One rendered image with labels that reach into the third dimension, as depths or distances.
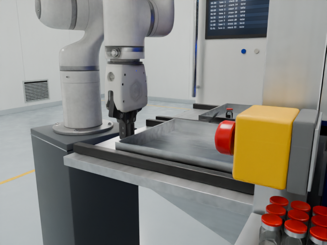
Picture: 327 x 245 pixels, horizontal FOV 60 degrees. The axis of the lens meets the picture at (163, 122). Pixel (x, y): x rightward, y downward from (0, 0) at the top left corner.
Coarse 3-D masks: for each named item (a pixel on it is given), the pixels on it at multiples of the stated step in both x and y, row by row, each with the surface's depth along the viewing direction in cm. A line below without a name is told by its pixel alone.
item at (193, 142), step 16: (160, 128) 74; (176, 128) 80; (192, 128) 78; (208, 128) 75; (128, 144) 57; (144, 144) 68; (160, 144) 68; (176, 144) 68; (192, 144) 68; (208, 144) 68; (176, 160) 52; (192, 160) 50; (208, 160) 49; (224, 160) 57
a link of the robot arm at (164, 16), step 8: (152, 0) 60; (160, 0) 60; (168, 0) 59; (160, 8) 59; (168, 8) 60; (160, 16) 59; (168, 16) 60; (160, 24) 60; (168, 24) 61; (152, 32) 60; (160, 32) 61; (168, 32) 62
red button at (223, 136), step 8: (224, 128) 32; (232, 128) 31; (216, 136) 32; (224, 136) 31; (232, 136) 31; (216, 144) 32; (224, 144) 31; (232, 144) 32; (224, 152) 32; (232, 152) 32
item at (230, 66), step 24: (216, 0) 136; (240, 0) 130; (264, 0) 125; (216, 24) 138; (240, 24) 132; (264, 24) 127; (216, 48) 141; (240, 48) 134; (264, 48) 129; (216, 72) 143; (240, 72) 137; (216, 96) 146; (240, 96) 139
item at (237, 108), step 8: (224, 104) 104; (232, 104) 106; (240, 104) 104; (208, 112) 91; (224, 112) 105; (240, 112) 105; (200, 120) 85; (208, 120) 84; (216, 120) 83; (224, 120) 81; (232, 120) 80; (320, 136) 70
